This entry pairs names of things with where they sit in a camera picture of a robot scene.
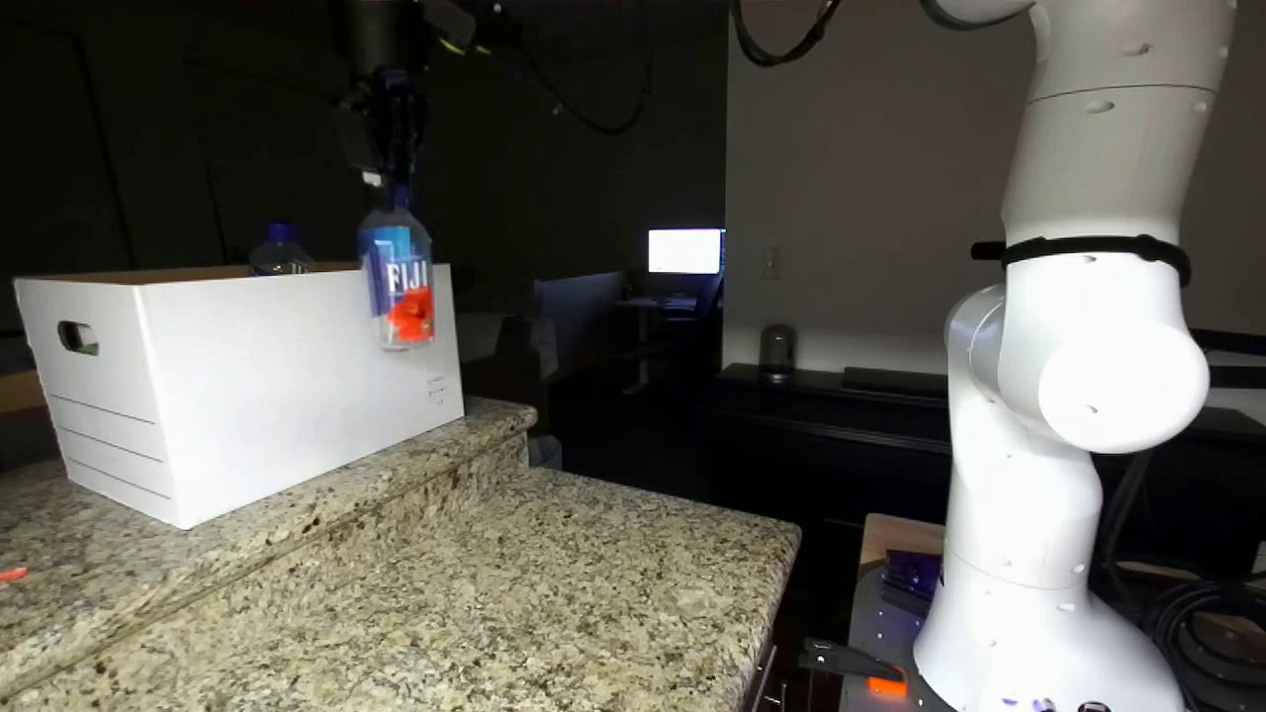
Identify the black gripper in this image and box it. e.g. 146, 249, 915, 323
333, 64, 425, 191

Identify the plastic water bottle red flower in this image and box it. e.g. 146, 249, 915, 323
357, 187, 436, 348

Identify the plastic water bottle blue label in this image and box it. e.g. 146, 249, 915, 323
247, 220, 312, 275

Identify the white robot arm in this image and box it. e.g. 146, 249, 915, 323
915, 0, 1238, 712

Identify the white storage box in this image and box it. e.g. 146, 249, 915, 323
13, 265, 464, 529

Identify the glowing computer monitor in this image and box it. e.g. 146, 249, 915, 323
646, 225, 723, 275

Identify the dark desk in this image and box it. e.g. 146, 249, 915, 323
551, 368, 1266, 579

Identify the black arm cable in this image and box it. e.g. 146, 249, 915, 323
445, 0, 846, 138

